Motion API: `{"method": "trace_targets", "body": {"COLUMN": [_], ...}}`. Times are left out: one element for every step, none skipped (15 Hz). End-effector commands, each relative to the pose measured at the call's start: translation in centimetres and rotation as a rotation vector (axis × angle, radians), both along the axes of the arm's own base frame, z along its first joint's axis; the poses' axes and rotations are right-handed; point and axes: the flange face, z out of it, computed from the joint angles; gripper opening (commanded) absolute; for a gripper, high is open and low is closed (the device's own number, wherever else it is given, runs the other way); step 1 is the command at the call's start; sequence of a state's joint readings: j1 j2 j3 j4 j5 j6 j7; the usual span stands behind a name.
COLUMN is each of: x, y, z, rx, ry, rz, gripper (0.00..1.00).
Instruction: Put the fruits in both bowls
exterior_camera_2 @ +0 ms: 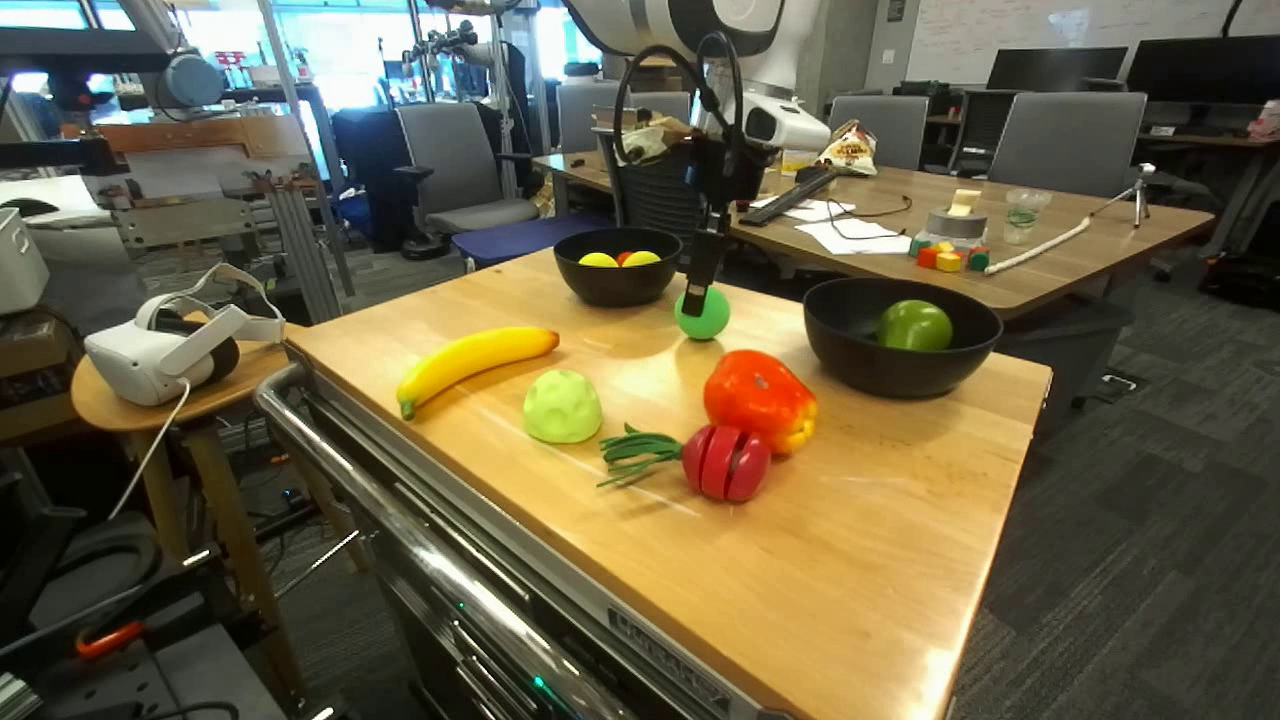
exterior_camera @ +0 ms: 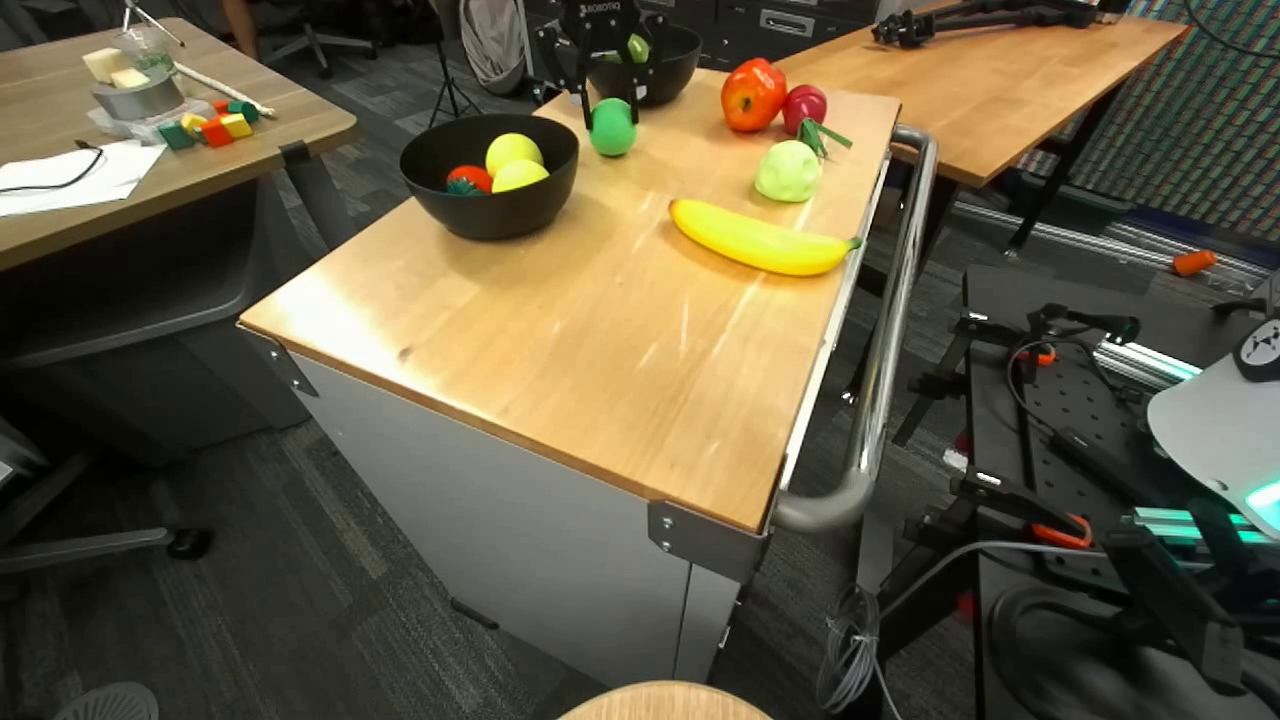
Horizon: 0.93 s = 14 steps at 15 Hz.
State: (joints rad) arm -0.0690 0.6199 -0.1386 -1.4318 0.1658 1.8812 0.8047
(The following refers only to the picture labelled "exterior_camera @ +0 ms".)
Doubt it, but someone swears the wooden desk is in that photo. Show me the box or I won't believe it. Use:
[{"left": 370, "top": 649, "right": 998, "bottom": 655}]
[
  {"left": 773, "top": 11, "right": 1191, "bottom": 255},
  {"left": 0, "top": 16, "right": 358, "bottom": 473}
]

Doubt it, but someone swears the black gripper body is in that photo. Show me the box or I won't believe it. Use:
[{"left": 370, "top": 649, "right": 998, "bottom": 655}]
[{"left": 529, "top": 0, "right": 645, "bottom": 88}]

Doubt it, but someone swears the round wooden stool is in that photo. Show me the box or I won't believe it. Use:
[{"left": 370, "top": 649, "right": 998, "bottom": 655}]
[{"left": 554, "top": 675, "right": 775, "bottom": 720}]

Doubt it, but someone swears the chrome cart handle rail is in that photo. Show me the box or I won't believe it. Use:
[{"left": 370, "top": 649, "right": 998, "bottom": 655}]
[{"left": 773, "top": 130, "right": 938, "bottom": 537}]

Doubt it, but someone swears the red orange apple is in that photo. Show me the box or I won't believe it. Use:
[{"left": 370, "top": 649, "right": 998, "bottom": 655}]
[{"left": 720, "top": 51, "right": 793, "bottom": 138}]

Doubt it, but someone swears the clear plastic container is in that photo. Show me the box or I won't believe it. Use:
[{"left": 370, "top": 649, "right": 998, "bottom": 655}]
[{"left": 81, "top": 23, "right": 193, "bottom": 125}]

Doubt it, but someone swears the white paper sheet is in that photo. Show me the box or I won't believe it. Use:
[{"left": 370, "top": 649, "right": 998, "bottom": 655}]
[{"left": 0, "top": 138, "right": 171, "bottom": 222}]

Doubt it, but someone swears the yellow banana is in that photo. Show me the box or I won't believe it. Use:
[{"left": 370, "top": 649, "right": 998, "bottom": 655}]
[{"left": 669, "top": 198, "right": 864, "bottom": 282}]

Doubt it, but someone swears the orange clamp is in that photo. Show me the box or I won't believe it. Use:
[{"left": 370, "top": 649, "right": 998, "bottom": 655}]
[{"left": 1025, "top": 514, "right": 1100, "bottom": 553}]

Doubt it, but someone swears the small red tomato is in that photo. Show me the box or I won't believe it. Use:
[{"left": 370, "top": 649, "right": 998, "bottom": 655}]
[{"left": 442, "top": 160, "right": 496, "bottom": 201}]

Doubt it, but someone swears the grey office chair base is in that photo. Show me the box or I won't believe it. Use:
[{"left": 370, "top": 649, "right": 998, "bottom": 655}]
[{"left": 0, "top": 412, "right": 215, "bottom": 580}]

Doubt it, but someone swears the white device with green light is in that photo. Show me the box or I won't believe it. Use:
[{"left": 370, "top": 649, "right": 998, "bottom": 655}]
[{"left": 1142, "top": 313, "right": 1280, "bottom": 537}]

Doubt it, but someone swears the white stick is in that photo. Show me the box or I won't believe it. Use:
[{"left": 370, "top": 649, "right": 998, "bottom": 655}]
[{"left": 171, "top": 57, "right": 278, "bottom": 119}]

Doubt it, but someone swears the green ball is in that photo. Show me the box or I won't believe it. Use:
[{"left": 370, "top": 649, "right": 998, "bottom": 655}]
[{"left": 587, "top": 93, "right": 641, "bottom": 163}]

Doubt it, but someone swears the black office chair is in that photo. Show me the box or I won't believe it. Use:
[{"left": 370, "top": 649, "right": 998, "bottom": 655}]
[{"left": 257, "top": 0, "right": 403, "bottom": 78}]

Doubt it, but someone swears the red radish with leaves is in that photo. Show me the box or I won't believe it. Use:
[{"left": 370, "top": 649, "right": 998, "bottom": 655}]
[{"left": 779, "top": 81, "right": 855, "bottom": 160}]

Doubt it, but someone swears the cart cabinet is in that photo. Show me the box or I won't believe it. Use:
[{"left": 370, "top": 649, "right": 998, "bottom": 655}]
[{"left": 257, "top": 331, "right": 793, "bottom": 694}]

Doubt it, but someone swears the light green cabbage half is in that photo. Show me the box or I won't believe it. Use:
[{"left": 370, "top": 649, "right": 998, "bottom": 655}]
[{"left": 752, "top": 138, "right": 827, "bottom": 210}]

